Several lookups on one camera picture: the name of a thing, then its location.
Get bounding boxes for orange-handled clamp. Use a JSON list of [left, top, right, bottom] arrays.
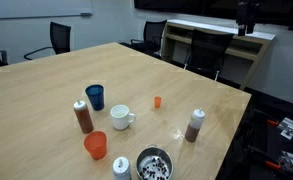
[[264, 160, 282, 171], [265, 118, 281, 127]]

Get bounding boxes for black wall screen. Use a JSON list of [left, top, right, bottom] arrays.
[[133, 0, 293, 33]]

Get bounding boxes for dark red berries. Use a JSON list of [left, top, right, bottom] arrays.
[[140, 158, 169, 180]]

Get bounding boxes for small clear plastic cup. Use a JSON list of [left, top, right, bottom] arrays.
[[168, 125, 186, 142]]

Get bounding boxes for light wooden console shelf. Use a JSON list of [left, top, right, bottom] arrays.
[[160, 18, 277, 91]]

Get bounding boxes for large orange plastic cup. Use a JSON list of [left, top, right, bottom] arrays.
[[83, 130, 108, 161]]

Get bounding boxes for small orange plastic cup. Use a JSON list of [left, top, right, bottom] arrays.
[[153, 96, 162, 109]]

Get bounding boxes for white ceramic mug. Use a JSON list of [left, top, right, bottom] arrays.
[[109, 104, 137, 131]]

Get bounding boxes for black robot stand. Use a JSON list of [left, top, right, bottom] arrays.
[[216, 89, 293, 180]]

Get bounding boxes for half-full dark sauce squeeze bottle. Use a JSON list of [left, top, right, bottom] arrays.
[[184, 107, 206, 143]]

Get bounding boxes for white wall whiteboard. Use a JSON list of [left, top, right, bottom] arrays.
[[0, 0, 95, 21]]

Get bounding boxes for blue plastic cup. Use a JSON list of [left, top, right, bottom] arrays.
[[84, 84, 106, 112]]

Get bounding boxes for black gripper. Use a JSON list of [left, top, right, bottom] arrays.
[[235, 0, 258, 37]]

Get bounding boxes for red-brown sauce squeeze bottle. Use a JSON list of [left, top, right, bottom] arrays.
[[73, 99, 95, 135]]

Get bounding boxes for round metal bowl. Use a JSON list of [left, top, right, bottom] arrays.
[[135, 144, 174, 180]]

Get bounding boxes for white translucent squeeze bottle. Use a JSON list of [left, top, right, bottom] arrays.
[[112, 156, 132, 180]]

